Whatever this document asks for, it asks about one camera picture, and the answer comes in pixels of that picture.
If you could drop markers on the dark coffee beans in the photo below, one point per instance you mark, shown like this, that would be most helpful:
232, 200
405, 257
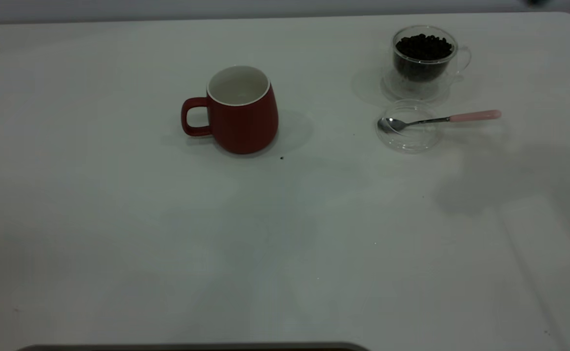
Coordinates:
422, 51

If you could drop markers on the clear glass saucer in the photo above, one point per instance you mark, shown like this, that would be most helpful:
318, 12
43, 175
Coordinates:
398, 91
411, 142

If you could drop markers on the red ceramic mug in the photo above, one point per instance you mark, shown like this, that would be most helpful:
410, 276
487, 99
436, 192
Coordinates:
245, 124

